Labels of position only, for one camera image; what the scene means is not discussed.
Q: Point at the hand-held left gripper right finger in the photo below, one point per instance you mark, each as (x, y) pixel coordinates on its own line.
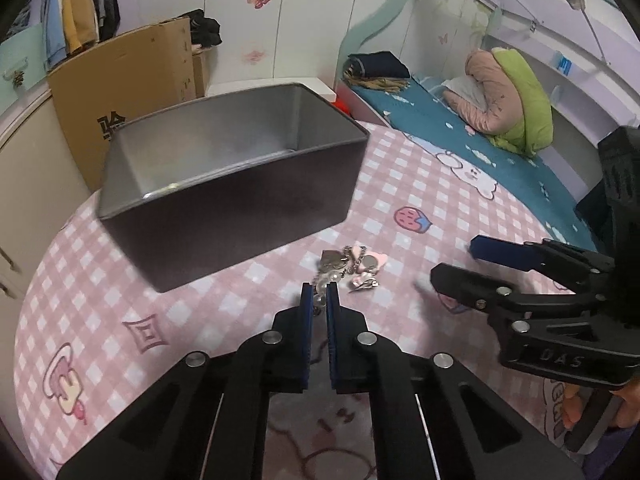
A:
(332, 330)

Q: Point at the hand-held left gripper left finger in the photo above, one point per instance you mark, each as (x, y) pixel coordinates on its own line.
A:
(306, 320)

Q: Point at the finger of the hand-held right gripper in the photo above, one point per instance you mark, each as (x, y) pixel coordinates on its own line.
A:
(465, 282)
(500, 252)

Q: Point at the small silver hair clip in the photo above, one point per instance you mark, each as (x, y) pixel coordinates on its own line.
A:
(362, 285)

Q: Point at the pink bow hair clip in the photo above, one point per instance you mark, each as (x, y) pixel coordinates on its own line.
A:
(377, 259)

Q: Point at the grey metal box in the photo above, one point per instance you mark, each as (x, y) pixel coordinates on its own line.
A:
(225, 220)

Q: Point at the person's right forearm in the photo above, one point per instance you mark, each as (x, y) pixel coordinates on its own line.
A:
(617, 455)

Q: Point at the person's right hand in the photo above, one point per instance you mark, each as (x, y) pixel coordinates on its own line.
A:
(629, 405)

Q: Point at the pink and green quilt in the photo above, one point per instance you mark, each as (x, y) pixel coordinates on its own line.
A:
(525, 105)

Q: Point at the blue printed bed sheet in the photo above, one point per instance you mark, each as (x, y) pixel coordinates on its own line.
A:
(425, 115)

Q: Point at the pink checked cartoon tablecloth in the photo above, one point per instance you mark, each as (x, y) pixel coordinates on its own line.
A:
(150, 285)

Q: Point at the white pillow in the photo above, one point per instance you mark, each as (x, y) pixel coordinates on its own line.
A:
(465, 91)

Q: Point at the small blue card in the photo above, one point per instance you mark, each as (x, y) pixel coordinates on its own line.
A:
(565, 64)

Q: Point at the folded tan scarf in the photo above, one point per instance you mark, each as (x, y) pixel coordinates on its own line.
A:
(380, 85)

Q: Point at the folded dark navy clothes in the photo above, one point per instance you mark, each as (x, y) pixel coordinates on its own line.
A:
(380, 62)

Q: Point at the white board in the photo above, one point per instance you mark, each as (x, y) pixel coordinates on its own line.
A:
(320, 89)

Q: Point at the white panel wardrobe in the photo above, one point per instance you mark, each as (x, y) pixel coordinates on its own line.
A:
(310, 20)

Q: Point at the large cardboard box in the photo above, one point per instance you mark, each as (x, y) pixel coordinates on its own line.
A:
(125, 75)

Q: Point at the black clothes pile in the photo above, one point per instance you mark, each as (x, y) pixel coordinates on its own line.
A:
(205, 30)

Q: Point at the beige curved cabinet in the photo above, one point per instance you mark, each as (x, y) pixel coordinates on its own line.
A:
(30, 170)

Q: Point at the black hanging jacket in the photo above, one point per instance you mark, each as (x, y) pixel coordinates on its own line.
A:
(111, 10)

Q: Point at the pine cone drawer pull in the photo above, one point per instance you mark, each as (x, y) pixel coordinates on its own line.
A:
(19, 78)

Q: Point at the yellow hanging jacket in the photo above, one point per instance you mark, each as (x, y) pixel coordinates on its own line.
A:
(80, 15)

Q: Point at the light blue hanging shirt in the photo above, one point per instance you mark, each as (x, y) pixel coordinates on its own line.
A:
(54, 35)

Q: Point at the grey hanging garment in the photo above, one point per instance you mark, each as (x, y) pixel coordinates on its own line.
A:
(100, 0)

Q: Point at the teal drawer cabinet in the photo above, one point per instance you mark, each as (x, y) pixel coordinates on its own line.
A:
(30, 55)

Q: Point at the teal bunk bed frame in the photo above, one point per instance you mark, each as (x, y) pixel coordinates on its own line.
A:
(380, 20)

